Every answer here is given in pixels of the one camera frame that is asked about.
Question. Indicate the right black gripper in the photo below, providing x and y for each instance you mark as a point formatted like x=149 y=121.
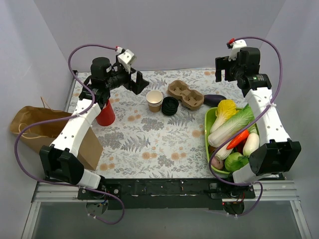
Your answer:
x=225 y=67

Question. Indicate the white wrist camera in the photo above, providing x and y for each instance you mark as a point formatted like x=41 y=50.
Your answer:
x=125 y=58
x=235 y=46

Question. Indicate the yellow toy napa cabbage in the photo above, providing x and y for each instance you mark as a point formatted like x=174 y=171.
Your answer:
x=225 y=110

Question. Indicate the small white toy cabbage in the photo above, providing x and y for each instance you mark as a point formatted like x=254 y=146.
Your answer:
x=223 y=153

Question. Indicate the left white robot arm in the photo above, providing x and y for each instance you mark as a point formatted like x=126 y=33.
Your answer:
x=59 y=159

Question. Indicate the green plastic basket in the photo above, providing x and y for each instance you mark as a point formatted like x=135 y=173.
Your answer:
x=228 y=121

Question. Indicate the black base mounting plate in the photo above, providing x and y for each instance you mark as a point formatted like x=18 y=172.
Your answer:
x=166 y=193

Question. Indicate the stack of black lids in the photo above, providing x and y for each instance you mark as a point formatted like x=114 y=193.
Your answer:
x=169 y=106

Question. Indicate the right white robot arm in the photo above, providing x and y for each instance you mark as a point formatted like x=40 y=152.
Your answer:
x=277 y=152

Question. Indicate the purple toy onion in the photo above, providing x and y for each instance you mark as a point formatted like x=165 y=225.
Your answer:
x=217 y=164

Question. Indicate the brown cardboard cup carrier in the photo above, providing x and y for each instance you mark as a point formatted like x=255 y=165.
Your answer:
x=191 y=99

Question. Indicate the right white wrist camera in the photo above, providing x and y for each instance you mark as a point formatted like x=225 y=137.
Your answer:
x=235 y=46

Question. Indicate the aluminium frame rail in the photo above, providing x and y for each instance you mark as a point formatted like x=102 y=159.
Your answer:
x=273 y=190

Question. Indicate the green toy napa cabbage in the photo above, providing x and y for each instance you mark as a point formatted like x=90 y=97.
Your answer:
x=237 y=122

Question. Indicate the red plastic cup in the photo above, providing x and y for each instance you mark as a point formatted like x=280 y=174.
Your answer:
x=106 y=117

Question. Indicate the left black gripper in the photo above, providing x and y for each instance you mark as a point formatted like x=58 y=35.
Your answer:
x=132 y=80

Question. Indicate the purple toy eggplant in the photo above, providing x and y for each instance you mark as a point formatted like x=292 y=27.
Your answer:
x=213 y=100

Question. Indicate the red toy chili pepper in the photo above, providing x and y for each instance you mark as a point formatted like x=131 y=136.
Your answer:
x=238 y=139

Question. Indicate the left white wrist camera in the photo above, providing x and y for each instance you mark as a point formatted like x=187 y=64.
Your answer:
x=125 y=58

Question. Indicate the white toy radish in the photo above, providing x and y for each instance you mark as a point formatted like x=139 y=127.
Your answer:
x=252 y=143

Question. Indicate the brown paper coffee cup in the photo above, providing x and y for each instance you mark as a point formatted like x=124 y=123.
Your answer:
x=154 y=99

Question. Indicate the green toy cabbage head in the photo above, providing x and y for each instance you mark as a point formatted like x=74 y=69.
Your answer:
x=235 y=161

